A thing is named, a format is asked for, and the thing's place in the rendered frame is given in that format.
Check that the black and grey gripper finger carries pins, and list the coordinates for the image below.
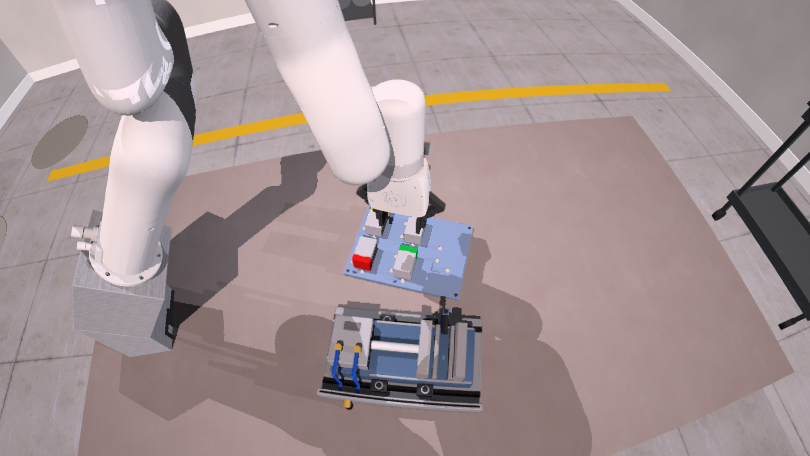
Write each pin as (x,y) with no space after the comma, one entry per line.
(380,215)
(437,206)

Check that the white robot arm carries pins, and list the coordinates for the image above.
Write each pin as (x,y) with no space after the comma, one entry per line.
(125,52)

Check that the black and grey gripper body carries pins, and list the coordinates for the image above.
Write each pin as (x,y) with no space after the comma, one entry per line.
(407,196)

